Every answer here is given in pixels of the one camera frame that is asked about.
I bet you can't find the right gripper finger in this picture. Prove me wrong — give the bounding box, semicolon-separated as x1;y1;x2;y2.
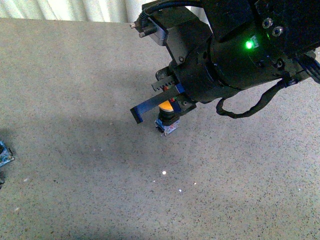
130;83;185;124

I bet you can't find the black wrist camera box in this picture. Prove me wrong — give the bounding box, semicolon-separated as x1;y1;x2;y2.
130;6;212;66

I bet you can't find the black camera cable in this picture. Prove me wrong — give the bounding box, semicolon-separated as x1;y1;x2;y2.
138;0;203;26

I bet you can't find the yellow push button switch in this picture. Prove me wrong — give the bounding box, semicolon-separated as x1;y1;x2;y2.
154;100;180;136

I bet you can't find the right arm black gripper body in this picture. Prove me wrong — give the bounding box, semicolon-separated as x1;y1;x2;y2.
164;21;310;118

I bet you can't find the white pleated curtain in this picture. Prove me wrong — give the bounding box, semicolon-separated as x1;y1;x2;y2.
0;0;148;23

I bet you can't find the black braided cable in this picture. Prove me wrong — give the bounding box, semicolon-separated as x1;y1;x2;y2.
215;58;320;119

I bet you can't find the blue button switch at edge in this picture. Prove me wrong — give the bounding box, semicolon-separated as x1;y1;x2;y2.
0;141;15;167

